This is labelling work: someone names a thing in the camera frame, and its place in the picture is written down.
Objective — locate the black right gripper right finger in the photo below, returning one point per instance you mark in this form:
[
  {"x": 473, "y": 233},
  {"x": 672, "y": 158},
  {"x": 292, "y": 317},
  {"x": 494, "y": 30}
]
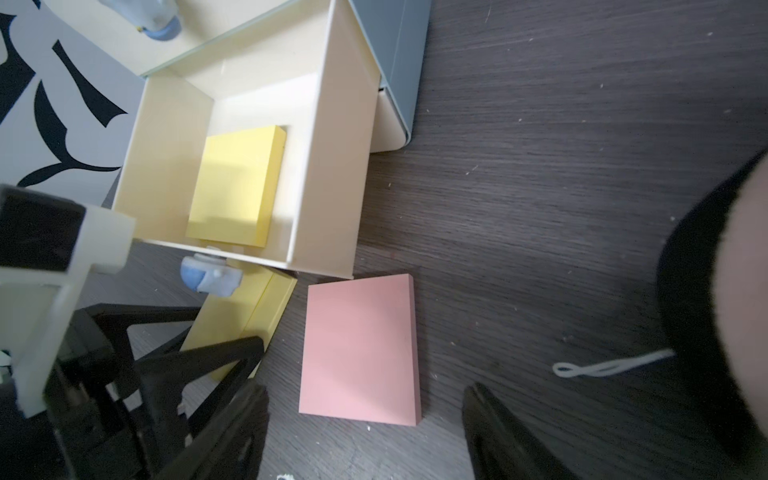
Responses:
[{"x": 500, "y": 446}]

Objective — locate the pink sticky note pad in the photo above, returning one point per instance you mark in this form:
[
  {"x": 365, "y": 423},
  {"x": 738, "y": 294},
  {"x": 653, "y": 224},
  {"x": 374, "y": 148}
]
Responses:
[{"x": 360, "y": 354}]

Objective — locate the yellow sticky note pad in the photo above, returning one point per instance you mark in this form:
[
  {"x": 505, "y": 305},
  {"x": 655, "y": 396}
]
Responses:
[
  {"x": 254, "y": 309},
  {"x": 236, "y": 186}
]

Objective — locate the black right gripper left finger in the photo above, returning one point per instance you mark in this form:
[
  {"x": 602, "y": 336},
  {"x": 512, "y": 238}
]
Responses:
[{"x": 232, "y": 445}]

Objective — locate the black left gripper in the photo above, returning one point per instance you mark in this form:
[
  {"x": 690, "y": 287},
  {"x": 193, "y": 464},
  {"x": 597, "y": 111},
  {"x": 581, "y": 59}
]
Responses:
[{"x": 109, "y": 415}]

